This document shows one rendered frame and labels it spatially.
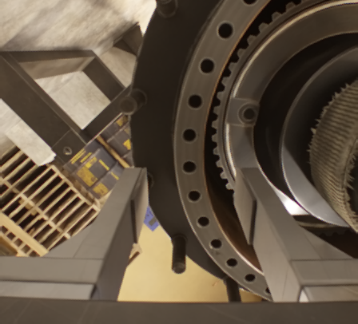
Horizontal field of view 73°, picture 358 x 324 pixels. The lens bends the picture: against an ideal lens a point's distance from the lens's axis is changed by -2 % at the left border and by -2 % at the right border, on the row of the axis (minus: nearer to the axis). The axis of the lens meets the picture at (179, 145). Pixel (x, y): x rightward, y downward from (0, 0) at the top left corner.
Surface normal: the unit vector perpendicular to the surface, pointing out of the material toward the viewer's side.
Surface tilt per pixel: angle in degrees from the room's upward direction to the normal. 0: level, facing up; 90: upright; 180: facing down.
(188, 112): 90
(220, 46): 90
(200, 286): 90
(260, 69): 90
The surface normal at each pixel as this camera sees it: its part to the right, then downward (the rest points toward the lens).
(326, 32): -0.02, 0.30
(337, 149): -0.99, -0.16
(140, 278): 0.32, 0.00
